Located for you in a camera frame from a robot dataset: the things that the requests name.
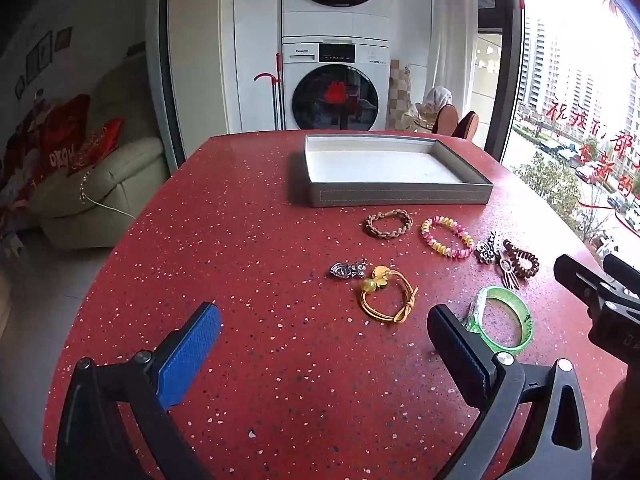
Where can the tree outside window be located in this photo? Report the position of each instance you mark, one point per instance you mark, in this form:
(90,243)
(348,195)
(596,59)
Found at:
(545,180)

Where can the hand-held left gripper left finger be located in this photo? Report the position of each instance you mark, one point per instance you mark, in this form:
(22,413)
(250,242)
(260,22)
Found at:
(190,355)

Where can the black window frame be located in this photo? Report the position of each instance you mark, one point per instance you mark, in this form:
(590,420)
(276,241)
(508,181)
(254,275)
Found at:
(507,60)

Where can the silver heart charm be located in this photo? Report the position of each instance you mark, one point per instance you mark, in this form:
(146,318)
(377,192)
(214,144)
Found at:
(345,270)

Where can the silver spiked hair clip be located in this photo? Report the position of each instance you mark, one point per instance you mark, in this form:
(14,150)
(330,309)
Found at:
(484,252)

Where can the white dryer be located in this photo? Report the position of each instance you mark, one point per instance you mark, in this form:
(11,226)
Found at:
(370,15)

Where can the checkered bag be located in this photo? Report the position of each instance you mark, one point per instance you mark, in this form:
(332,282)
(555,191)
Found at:
(400,90)

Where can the white washing machine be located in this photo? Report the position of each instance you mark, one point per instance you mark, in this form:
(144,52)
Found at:
(300,60)

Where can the white cloth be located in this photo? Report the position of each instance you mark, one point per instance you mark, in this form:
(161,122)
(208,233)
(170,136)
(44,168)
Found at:
(439,99)

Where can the green translucent bangle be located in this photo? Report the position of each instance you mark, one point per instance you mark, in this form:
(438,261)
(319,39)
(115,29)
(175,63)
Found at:
(472,320)

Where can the grey jewelry tray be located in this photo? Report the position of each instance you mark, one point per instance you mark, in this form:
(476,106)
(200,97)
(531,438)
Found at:
(400,195)

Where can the small red picture frame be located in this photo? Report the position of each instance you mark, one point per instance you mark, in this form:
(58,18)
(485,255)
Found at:
(63,40)

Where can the red printed cushion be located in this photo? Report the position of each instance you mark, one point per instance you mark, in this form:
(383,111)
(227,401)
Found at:
(62,135)

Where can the red embroidered cushion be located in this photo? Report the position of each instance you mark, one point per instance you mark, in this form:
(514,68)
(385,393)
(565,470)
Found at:
(102,142)

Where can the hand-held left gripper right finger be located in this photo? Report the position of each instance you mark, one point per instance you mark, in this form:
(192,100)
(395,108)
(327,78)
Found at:
(462,355)

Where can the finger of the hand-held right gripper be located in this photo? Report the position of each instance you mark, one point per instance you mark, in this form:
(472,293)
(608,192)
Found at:
(620,266)
(575,275)

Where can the white curtain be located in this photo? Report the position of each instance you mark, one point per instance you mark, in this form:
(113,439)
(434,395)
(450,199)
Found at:
(450,20)

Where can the red window lettering decal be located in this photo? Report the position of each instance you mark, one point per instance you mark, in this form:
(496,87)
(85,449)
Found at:
(595,152)

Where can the black door frame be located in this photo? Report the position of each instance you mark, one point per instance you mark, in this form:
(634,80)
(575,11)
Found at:
(170,60)

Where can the cream sofa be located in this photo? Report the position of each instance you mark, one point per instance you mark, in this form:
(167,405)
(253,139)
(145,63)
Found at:
(125,170)

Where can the large picture frame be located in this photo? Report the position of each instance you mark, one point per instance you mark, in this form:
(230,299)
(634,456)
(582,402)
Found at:
(40,55)

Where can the beige paper bag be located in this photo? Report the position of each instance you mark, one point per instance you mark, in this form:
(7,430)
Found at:
(415,120)

